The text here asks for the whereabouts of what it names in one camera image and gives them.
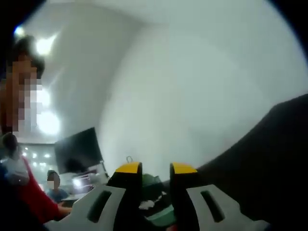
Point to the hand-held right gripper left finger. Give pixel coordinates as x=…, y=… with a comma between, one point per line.
x=108, y=204

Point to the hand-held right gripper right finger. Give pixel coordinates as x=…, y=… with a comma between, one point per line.
x=216, y=204

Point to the large white paper trash piece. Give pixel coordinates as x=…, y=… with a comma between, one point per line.
x=148, y=205

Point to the teal plastic dustpan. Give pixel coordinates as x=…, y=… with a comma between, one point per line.
x=151, y=184

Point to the teal hand broom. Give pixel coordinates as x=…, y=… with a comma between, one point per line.
x=158, y=216

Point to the black tabletop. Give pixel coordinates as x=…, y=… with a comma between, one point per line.
x=264, y=156

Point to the black monitor screen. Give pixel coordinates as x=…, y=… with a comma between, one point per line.
x=79, y=149

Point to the person in red shirt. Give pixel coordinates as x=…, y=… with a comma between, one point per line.
x=31, y=197

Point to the grey chest device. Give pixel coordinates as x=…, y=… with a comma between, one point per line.
x=14, y=168

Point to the person's head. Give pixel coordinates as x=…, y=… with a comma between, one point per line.
x=29, y=47

